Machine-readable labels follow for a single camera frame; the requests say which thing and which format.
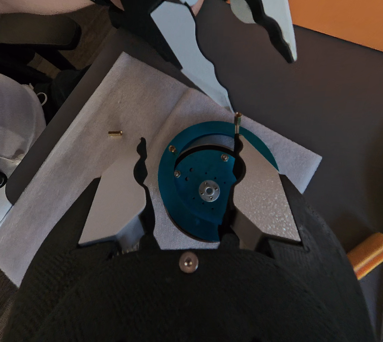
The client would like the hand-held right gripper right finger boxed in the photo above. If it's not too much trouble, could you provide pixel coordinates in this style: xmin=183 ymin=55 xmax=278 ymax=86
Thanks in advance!
xmin=218 ymin=135 xmax=301 ymax=251

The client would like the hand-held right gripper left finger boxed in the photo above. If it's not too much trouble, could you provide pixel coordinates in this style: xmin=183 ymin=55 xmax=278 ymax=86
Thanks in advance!
xmin=79 ymin=137 xmax=158 ymax=245

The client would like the blue round metal base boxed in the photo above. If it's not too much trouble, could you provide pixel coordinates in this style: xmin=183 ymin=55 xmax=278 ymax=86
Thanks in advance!
xmin=158 ymin=121 xmax=279 ymax=242

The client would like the blue disc with bearing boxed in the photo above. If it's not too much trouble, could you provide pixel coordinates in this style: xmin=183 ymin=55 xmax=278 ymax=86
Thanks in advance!
xmin=174 ymin=148 xmax=240 ymax=223

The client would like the dark grey desk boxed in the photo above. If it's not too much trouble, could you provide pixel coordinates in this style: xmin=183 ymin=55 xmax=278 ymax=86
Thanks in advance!
xmin=6 ymin=0 xmax=383 ymax=318

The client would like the white foam sheet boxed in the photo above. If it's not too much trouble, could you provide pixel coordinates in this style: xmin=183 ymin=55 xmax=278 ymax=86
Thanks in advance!
xmin=0 ymin=52 xmax=322 ymax=286

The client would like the black office chair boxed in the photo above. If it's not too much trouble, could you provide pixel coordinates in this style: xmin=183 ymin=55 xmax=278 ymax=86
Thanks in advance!
xmin=0 ymin=12 xmax=90 ymax=121

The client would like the orange handled screwdriver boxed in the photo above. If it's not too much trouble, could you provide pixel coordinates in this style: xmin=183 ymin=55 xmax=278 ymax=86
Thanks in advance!
xmin=347 ymin=233 xmax=383 ymax=280

